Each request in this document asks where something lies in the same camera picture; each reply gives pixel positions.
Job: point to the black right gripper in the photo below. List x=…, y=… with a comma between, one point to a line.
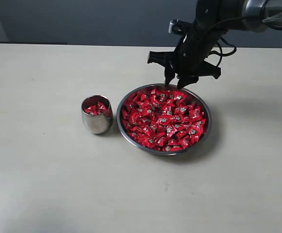
x=188, y=67

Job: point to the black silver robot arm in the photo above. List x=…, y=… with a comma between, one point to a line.
x=213, y=19

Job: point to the stainless steel bowl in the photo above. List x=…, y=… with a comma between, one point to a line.
x=131, y=142

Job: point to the stainless steel cup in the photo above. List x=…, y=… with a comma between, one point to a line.
x=101, y=123

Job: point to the red wrapped candy pile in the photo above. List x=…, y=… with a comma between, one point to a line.
x=163, y=121

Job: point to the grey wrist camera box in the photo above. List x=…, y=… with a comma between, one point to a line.
x=179, y=27

